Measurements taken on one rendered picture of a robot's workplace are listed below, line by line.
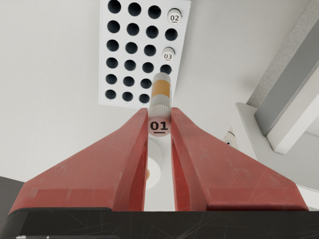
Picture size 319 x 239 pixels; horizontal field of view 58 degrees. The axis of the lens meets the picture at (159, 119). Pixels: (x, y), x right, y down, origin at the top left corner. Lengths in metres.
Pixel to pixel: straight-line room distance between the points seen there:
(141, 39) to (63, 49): 0.10
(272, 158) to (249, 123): 0.05
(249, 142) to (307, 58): 0.08
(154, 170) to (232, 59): 0.17
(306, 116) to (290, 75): 0.04
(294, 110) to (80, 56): 0.24
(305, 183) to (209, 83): 0.17
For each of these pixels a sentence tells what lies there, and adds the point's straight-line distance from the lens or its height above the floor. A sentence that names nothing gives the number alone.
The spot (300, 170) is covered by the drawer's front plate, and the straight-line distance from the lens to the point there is 0.26.
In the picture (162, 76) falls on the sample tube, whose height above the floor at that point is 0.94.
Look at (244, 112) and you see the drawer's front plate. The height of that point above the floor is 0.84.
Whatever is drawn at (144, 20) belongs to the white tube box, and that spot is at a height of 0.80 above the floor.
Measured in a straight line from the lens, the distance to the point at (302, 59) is 0.27.
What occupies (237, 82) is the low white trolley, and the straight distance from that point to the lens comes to 0.37.
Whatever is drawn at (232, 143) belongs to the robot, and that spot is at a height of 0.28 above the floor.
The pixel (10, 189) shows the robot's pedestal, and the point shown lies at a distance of 0.86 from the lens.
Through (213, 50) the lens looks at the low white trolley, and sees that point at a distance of 0.35.
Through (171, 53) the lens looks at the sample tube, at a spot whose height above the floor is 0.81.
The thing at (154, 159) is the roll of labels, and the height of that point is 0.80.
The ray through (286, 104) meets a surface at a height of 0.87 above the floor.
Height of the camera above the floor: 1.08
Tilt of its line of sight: 56 degrees down
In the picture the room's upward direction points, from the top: 178 degrees counter-clockwise
